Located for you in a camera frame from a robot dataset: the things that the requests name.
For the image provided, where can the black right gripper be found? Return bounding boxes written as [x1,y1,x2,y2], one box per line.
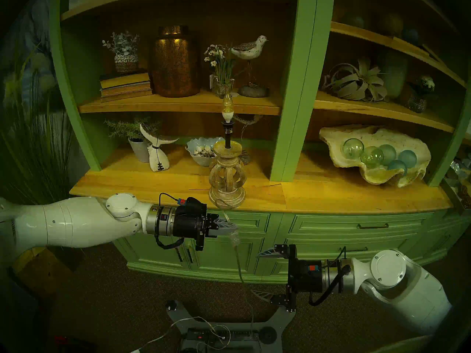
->
[252,245,324,312]

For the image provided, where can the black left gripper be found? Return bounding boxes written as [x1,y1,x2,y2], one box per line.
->
[176,199,240,251]

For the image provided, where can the clear lamp cable with switch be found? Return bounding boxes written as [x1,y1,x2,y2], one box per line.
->
[215,199,257,351]

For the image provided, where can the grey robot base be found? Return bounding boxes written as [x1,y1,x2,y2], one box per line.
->
[165,300,297,353]

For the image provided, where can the carved wooden table lamp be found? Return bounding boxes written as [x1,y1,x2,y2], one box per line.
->
[208,121,246,209]

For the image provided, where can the black power strip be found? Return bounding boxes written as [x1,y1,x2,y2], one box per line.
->
[186,328,260,343]

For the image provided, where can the shell-shaped bowl with seashells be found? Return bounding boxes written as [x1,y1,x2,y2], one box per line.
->
[185,137,225,167]

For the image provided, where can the white whale tail figurine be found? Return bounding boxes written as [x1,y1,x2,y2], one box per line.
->
[139,124,180,172]

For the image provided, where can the candle-shaped light bulb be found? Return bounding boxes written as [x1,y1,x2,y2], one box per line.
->
[222,93,235,123]

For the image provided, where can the rosemary plant in white pot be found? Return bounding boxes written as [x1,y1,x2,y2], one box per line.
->
[104,117,161,163]

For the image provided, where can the white flowers in glass vase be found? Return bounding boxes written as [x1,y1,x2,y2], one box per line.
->
[203,44,237,98]

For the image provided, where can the pale green glass ball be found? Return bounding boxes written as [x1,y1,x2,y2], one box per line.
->
[341,138,365,160]
[360,146,384,169]

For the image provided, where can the teal glass ball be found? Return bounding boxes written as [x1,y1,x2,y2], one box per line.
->
[397,149,418,169]
[387,160,408,178]
[379,144,397,165]

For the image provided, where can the old hardcover book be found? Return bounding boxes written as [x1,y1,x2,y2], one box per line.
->
[100,89,154,103]
[100,82,153,97]
[99,71,151,90]

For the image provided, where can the green wooden shelf cabinet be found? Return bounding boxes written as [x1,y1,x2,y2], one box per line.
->
[50,0,471,285]

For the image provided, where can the large copper vase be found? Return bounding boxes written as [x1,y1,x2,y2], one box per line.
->
[149,25,202,98]

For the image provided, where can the white shorebird figurine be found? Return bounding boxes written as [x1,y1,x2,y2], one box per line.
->
[231,35,271,98]

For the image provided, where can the giant clam shell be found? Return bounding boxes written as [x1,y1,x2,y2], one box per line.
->
[319,124,432,188]

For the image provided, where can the small plant in woven pot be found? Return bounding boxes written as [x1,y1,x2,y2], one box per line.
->
[102,31,140,75]

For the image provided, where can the tall grass plant in basket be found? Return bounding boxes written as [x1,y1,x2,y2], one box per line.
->
[0,43,92,209]

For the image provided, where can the side shelf with trinkets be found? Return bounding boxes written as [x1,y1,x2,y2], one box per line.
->
[442,156,471,215]

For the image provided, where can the grey-green air plant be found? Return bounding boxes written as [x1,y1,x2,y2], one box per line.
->
[322,56,389,103]

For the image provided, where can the small plant in glass pot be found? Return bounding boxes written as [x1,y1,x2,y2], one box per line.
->
[407,75,436,114]

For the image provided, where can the tall green ceramic vase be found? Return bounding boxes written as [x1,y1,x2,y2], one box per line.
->
[379,49,410,99]

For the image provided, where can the dark green sphere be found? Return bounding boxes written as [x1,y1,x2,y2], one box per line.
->
[340,12,366,29]

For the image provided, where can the brown woven sphere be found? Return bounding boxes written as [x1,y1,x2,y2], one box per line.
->
[379,11,404,36]

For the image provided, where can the dark teal sphere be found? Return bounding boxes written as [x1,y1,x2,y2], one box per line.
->
[401,27,420,46]

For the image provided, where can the flat dark book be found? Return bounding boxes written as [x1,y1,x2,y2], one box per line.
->
[419,43,447,66]

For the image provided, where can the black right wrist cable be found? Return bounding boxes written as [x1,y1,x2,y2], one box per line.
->
[308,246,352,307]

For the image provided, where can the thin white cable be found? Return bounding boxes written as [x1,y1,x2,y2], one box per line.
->
[131,315,232,353]

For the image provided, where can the blue wall painting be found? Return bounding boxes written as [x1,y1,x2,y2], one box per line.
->
[15,0,59,106]

